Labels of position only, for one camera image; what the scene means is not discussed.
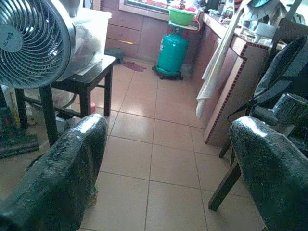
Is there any grey round electric fan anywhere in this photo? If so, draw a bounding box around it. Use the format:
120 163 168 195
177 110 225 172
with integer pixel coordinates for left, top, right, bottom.
0 0 77 90

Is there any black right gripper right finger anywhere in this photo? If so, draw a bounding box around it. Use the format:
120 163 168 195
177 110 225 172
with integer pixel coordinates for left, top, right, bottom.
229 116 308 231

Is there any teal gas cylinder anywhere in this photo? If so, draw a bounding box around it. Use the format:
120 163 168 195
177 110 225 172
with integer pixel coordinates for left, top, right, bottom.
152 25 190 81

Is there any round beige board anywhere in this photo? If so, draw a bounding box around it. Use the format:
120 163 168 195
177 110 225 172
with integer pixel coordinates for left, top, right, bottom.
168 20 197 31

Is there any dark wooden stool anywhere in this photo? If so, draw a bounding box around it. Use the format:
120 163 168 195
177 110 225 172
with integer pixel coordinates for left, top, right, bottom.
14 55 117 147

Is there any black backpack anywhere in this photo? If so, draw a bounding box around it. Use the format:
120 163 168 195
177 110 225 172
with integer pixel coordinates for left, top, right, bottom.
227 35 308 127

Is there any white plastic bag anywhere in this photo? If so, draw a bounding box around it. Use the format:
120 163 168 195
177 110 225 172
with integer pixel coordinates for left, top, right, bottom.
51 88 76 109

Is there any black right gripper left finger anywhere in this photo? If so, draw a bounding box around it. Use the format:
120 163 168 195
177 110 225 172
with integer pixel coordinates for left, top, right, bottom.
0 113 109 231

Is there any green plastic basin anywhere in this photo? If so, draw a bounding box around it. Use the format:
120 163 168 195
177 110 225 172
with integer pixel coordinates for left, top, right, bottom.
167 6 197 26

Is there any pink laminate kitchen counter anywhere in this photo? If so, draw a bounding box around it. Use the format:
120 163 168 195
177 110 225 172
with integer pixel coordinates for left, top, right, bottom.
192 12 287 147

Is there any clear plastic storage box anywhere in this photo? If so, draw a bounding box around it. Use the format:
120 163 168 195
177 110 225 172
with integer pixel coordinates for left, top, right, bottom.
57 7 113 81

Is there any dark red floor rag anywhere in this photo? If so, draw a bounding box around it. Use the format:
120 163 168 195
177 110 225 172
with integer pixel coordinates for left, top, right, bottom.
123 61 147 72

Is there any dark wooden chair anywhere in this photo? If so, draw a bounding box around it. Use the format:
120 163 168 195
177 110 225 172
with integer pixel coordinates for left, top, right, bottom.
208 19 308 212

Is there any dark green floor cloth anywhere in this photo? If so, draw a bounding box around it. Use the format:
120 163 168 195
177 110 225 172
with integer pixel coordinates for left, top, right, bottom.
104 48 126 64

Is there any pink drawer cabinet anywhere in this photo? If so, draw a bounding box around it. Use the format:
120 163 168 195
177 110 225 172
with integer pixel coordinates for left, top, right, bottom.
101 0 205 64

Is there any red gas hose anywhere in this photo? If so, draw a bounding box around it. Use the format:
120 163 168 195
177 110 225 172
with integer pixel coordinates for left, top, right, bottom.
195 12 203 32

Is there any white hanging cloth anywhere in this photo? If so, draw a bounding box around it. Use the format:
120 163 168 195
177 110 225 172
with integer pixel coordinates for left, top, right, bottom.
195 4 246 120

